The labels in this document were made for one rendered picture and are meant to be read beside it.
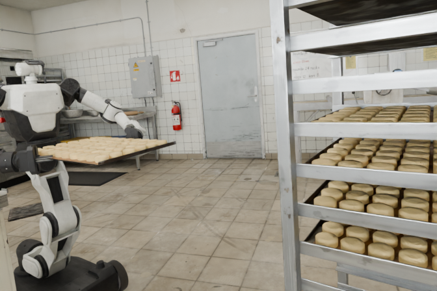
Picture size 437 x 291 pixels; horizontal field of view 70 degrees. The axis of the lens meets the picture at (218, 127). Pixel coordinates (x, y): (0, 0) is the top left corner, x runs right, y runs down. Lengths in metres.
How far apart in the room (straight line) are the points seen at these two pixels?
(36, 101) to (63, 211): 0.61
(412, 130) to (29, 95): 1.69
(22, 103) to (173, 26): 4.09
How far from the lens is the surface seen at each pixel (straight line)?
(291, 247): 0.76
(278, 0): 0.68
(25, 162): 1.51
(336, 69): 1.09
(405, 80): 0.64
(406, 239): 0.84
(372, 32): 0.65
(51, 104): 1.93
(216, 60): 5.35
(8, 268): 1.58
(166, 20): 5.74
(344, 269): 1.26
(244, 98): 5.22
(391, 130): 0.65
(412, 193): 0.85
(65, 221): 1.95
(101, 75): 6.40
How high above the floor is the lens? 1.25
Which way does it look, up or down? 7 degrees down
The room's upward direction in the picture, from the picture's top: 4 degrees counter-clockwise
